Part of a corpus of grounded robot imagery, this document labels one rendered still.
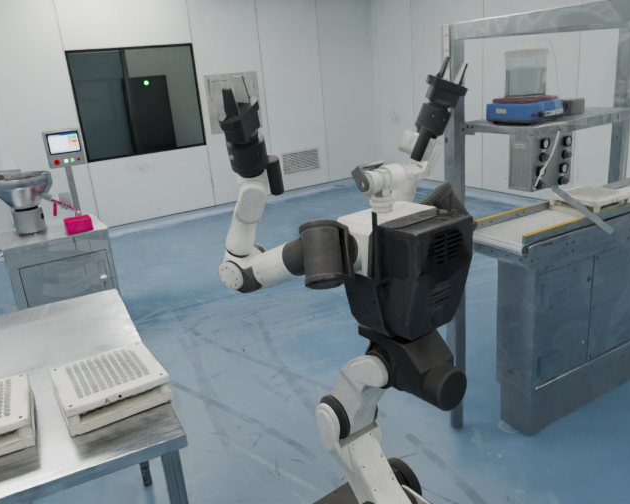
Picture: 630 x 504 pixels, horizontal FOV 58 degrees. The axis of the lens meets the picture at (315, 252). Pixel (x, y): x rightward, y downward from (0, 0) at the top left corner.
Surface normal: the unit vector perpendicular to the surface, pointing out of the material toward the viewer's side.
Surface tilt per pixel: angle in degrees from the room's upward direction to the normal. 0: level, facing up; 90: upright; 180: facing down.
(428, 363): 45
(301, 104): 90
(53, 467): 0
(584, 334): 90
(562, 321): 90
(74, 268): 90
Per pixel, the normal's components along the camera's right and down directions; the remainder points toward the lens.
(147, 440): -0.08, -0.95
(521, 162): -0.86, 0.23
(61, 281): 0.52, 0.22
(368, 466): 0.41, -0.44
